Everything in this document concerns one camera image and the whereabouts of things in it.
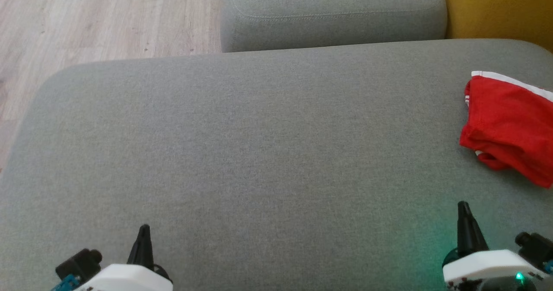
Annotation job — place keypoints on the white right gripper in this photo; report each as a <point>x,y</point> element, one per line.
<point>488,265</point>

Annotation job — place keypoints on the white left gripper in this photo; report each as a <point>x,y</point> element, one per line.
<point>125,280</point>

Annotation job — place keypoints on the large grey sofa seat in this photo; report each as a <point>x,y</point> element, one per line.
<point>259,152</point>

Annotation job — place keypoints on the yellow sofa cushion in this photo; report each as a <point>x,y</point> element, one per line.
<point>497,10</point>

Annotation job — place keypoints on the small grey sofa section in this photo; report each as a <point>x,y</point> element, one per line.
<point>332,18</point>

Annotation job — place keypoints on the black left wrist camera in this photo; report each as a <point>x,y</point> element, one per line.
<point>80,263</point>

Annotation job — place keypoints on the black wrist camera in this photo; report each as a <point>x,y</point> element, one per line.
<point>535,247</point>
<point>80,263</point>

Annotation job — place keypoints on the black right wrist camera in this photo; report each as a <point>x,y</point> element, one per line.
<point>535,247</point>

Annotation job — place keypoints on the blue left camera connector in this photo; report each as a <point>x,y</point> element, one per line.
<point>65,283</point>

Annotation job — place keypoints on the blue camera connector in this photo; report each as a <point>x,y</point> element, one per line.
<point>549,267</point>
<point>65,283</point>

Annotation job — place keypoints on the blue right camera connector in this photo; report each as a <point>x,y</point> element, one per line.
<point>549,267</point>

